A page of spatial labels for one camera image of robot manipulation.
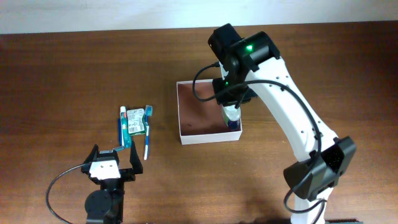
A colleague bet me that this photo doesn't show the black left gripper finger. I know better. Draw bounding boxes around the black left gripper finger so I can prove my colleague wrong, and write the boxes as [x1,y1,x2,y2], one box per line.
[129,141,143,174]
[83,144,99,164]

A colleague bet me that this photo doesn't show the clear pump soap bottle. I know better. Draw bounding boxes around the clear pump soap bottle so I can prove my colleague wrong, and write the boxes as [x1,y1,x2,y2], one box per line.
[221,105,241,131]

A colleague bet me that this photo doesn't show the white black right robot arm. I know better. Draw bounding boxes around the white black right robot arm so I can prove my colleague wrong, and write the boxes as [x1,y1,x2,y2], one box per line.
[208,24,356,223]

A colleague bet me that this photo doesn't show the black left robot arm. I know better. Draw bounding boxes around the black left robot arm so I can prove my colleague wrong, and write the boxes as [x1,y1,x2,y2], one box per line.
[81,144,143,223]

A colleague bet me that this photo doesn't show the green Dettol soap pack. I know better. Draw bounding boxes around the green Dettol soap pack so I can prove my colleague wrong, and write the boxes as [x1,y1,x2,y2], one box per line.
[127,108,146,136]

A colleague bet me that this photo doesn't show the green white toothpaste tube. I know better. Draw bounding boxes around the green white toothpaste tube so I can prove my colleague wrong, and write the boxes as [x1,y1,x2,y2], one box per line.
[120,106,132,148]

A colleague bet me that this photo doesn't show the white open cardboard box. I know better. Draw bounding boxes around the white open cardboard box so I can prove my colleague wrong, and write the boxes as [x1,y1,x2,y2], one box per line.
[176,80,243,145]

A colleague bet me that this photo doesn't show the blue white toothbrush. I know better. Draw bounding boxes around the blue white toothbrush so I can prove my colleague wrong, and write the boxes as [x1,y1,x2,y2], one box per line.
[144,105,153,161]

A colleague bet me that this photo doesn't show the black left camera cable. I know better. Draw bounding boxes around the black left camera cable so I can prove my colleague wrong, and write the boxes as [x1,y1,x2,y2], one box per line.
[45,163,85,224]

